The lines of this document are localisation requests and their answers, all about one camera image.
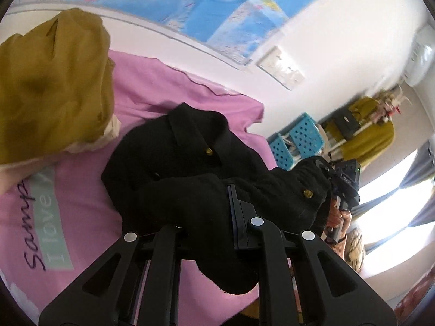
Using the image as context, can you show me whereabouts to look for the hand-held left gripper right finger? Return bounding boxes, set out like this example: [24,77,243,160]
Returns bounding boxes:
[227,183,397,326]

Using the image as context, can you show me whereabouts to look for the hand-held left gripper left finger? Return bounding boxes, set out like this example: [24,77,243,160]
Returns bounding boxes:
[38,224,186,326]

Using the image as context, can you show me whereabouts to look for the black jacket with gold buttons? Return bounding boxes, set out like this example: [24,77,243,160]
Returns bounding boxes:
[101,102,333,296]

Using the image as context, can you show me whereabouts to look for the mustard yellow pants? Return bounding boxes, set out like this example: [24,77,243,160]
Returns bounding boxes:
[0,8,116,165]

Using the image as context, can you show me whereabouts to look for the person's right forearm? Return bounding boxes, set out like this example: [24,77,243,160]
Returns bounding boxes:
[324,226,367,274]

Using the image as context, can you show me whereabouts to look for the white clothes rack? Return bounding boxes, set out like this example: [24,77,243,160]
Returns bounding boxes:
[316,119,374,164]

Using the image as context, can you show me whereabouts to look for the person's right hand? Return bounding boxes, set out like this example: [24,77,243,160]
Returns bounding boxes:
[326,197,352,236]

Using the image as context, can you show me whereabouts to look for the mustard hanging garment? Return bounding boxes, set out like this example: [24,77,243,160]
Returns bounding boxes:
[340,97,395,165]

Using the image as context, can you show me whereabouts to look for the black bag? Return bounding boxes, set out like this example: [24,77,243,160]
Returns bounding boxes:
[331,110,361,140]

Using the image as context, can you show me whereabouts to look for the grey curtain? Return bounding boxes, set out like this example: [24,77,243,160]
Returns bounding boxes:
[347,139,435,231]

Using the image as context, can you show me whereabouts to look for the pale hanging ornament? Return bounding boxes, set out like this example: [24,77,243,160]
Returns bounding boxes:
[374,86,412,123]

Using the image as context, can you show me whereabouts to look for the cream garment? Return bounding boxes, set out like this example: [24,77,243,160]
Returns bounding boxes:
[66,114,121,153]

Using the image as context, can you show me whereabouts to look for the reddish cloth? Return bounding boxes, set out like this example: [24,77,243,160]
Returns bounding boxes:
[394,278,432,326]

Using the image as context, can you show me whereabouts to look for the white air conditioner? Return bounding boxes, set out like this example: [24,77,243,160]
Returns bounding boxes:
[401,24,435,87]

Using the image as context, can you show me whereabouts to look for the pink daisy print bedsheet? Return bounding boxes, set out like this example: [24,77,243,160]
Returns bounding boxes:
[0,49,300,326]

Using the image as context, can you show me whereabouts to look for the white wall switch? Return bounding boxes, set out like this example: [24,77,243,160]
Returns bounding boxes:
[287,70,305,91]

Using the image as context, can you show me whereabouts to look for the colourful wall map poster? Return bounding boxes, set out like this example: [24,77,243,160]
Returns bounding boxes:
[7,0,361,67]

